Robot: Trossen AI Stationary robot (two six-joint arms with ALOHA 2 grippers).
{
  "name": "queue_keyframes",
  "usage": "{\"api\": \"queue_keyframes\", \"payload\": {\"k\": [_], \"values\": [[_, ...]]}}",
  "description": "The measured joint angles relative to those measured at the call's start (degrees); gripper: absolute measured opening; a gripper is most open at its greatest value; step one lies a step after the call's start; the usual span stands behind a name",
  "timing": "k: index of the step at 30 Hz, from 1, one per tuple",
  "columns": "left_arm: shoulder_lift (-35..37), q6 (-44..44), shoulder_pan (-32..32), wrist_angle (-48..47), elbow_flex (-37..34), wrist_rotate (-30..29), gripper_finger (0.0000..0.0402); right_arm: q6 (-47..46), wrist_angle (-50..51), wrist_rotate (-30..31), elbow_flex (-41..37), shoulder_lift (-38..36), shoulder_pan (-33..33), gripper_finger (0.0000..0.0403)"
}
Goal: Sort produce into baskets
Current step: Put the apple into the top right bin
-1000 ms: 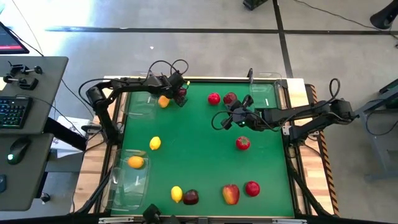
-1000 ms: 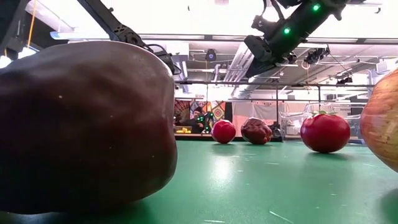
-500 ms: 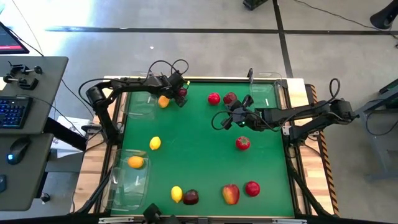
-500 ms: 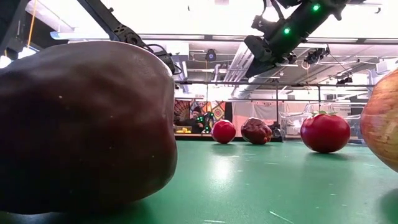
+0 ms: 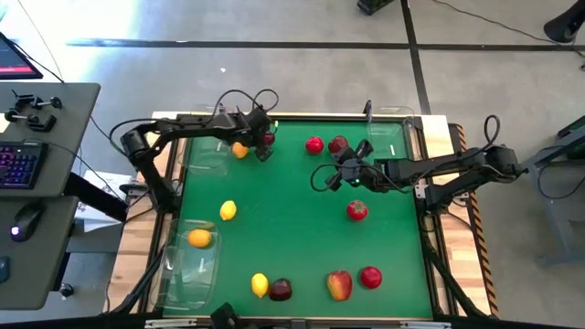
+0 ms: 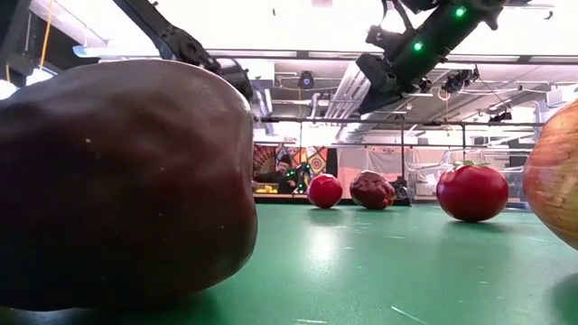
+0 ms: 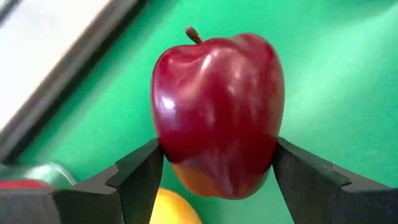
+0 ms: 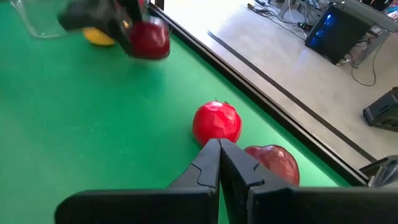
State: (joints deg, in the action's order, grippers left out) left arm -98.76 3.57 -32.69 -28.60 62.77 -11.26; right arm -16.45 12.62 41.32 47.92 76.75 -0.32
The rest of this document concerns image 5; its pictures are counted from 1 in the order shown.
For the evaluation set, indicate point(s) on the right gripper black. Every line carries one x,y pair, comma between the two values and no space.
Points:
365,173

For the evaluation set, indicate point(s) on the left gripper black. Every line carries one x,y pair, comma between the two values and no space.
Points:
253,128

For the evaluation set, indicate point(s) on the dark red apple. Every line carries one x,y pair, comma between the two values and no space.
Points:
337,143
280,289
269,139

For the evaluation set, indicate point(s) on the red tomato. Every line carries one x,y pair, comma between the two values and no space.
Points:
314,145
371,277
357,210

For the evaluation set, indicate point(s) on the red and yellow apple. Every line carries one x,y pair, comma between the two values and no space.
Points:
339,285

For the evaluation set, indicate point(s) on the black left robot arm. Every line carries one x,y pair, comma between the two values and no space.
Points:
196,124

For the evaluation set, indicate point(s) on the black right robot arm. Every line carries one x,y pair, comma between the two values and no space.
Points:
457,166

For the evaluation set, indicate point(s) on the orange-tinted yellow lemon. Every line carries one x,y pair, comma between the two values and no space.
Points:
239,151

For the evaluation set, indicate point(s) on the clear plastic basket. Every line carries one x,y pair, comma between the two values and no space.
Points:
192,279
205,157
388,132

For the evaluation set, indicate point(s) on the orange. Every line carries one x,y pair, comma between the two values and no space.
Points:
199,238

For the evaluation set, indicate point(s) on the black floor crate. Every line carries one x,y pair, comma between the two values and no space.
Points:
372,5

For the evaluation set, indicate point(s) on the white cardboard box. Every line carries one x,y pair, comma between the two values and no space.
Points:
109,180

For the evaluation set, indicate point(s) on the yellow-black hazard tape strip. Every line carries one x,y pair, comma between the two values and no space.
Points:
480,247

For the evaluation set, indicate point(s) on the light wooden table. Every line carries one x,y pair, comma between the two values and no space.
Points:
137,256

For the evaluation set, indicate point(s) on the black bulky object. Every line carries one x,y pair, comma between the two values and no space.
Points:
224,317

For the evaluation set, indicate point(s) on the black desk support beam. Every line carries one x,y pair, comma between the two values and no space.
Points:
96,196

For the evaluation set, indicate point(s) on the grey desk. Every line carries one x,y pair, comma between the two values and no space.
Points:
68,137
41,274

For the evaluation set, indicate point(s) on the grey metal stand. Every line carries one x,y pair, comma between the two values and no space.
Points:
562,215

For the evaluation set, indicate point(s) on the black desk clamp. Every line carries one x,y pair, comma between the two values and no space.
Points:
34,101
41,123

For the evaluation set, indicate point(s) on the black round knob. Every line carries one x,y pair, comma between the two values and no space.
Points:
67,290

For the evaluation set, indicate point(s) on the backlit black keyboard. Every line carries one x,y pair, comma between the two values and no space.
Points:
23,164

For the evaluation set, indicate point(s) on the black computer mouse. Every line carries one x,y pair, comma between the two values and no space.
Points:
27,219

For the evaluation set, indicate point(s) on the computer screen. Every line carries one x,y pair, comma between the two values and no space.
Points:
13,59

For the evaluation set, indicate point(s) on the silver metal bracket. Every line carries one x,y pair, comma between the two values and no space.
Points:
169,323
425,325

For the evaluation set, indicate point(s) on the black round pedestal base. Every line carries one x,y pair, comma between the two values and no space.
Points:
566,23

